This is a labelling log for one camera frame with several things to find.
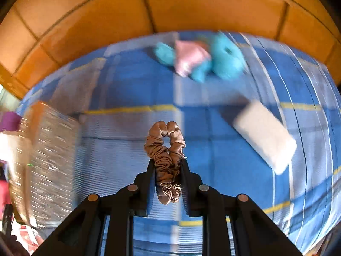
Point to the white rectangular pack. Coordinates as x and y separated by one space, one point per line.
266 136

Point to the purple gift box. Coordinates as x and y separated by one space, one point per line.
9 121

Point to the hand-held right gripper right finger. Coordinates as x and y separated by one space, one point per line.
186 192

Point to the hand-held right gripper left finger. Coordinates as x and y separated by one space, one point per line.
150 192

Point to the pink object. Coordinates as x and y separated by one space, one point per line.
4 192

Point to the silver glitter box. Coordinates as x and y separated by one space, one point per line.
50 165

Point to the tan satin scrunchie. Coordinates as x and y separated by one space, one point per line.
162 160

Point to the blue plush toy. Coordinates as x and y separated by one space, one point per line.
226 58

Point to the blue plaid bed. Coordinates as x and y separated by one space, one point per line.
239 93

